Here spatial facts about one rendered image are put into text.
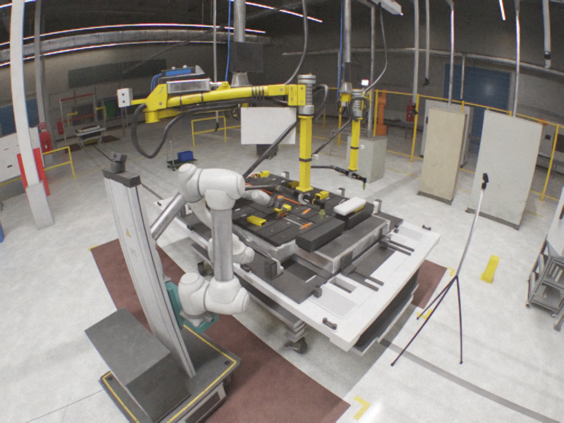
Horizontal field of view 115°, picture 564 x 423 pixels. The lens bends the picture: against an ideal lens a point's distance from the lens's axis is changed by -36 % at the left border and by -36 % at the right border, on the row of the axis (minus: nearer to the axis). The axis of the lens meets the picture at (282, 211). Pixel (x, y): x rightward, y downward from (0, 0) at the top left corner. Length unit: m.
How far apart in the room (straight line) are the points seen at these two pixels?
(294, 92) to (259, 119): 0.27
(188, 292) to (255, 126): 1.02
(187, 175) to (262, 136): 0.62
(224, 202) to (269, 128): 0.65
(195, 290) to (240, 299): 0.24
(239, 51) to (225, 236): 1.14
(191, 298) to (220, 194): 0.59
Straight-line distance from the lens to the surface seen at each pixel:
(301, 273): 2.19
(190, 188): 1.31
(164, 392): 1.86
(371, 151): 6.59
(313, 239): 1.99
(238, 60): 1.83
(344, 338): 1.66
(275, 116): 1.72
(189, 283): 1.50
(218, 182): 1.24
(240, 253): 1.63
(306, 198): 1.83
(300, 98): 1.68
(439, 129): 6.17
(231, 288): 1.42
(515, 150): 5.92
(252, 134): 1.72
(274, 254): 2.09
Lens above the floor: 2.11
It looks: 25 degrees down
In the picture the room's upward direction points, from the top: straight up
